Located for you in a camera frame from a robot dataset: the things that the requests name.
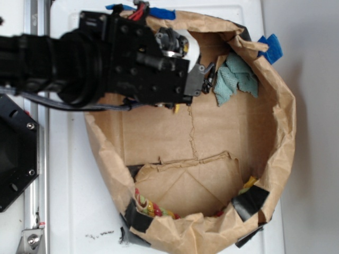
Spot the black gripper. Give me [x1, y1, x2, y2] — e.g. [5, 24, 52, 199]
[106, 14, 215, 105]

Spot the yellow cloth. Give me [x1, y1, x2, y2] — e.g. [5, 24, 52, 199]
[173, 104, 180, 114]

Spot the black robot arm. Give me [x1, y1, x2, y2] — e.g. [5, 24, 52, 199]
[1, 2, 215, 111]

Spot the teal cloth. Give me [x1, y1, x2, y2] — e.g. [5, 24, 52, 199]
[213, 52, 258, 107]

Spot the blue tape top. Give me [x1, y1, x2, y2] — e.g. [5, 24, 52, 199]
[105, 4, 176, 20]

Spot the blue tape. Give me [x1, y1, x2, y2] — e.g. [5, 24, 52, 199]
[105, 4, 176, 20]
[257, 34, 283, 65]

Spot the blue tape right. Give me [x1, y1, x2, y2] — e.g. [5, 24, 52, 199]
[257, 34, 283, 65]

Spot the brown paper bag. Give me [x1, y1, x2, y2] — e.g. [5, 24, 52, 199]
[85, 11, 296, 253]

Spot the black tape bottom right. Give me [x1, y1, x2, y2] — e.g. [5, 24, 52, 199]
[231, 185, 270, 222]

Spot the black tape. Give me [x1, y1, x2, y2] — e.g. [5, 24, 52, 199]
[124, 198, 153, 233]
[231, 185, 270, 222]

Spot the black tape bottom left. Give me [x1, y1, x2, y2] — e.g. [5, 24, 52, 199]
[124, 198, 153, 233]

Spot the white tray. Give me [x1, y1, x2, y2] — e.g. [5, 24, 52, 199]
[46, 1, 285, 253]

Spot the black tape lower right edge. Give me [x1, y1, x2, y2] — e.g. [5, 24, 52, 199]
[235, 223, 265, 249]

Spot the multicolour braided rope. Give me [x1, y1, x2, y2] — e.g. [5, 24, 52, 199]
[134, 176, 257, 220]

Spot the aluminium rail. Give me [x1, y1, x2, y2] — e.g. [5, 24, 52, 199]
[23, 0, 51, 253]

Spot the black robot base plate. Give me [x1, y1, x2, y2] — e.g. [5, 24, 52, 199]
[1, 94, 38, 212]

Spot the grey sleeved cable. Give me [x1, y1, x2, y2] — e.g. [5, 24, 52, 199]
[0, 86, 133, 112]

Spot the metal corner bracket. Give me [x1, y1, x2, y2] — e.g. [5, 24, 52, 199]
[16, 229, 46, 254]

